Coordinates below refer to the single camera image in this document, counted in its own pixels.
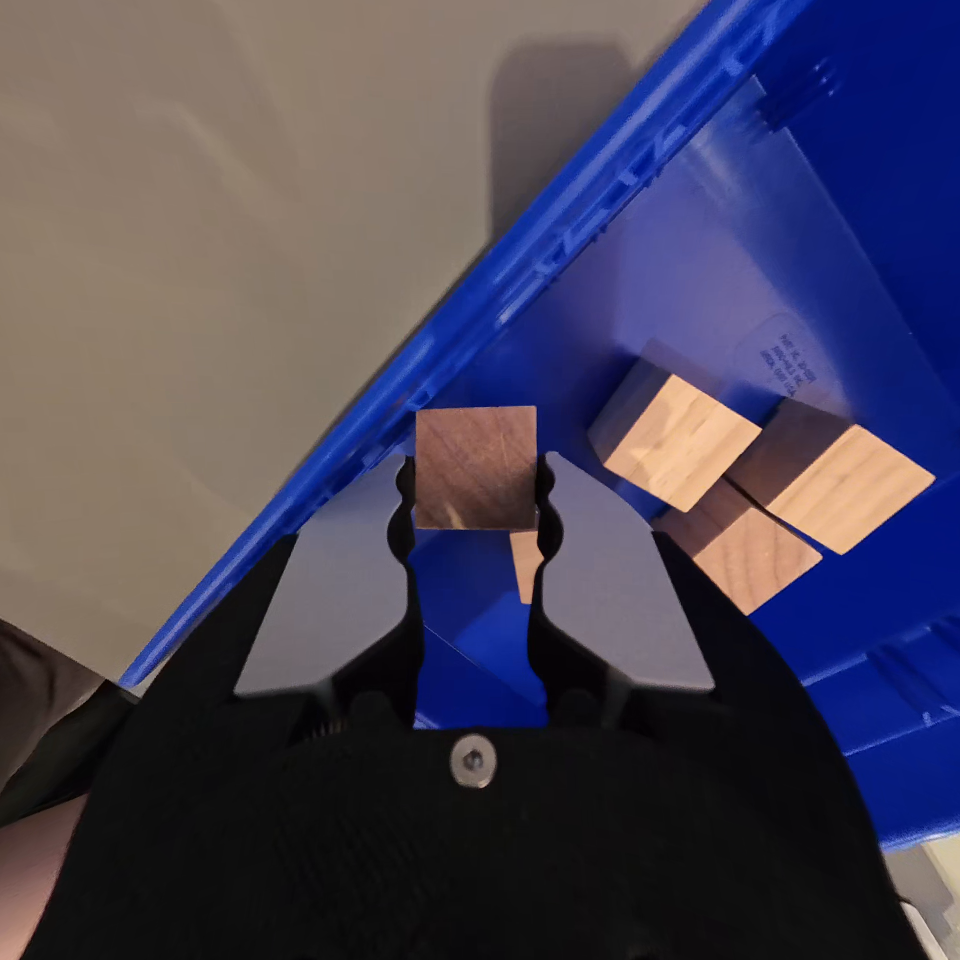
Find person's dark trousers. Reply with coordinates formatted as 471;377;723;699
0;618;144;826

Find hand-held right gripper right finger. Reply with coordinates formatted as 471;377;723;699
528;451;716;726

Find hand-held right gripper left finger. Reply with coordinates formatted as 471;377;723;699
234;452;425;730

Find blue plastic bin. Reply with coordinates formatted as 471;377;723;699
120;0;960;852

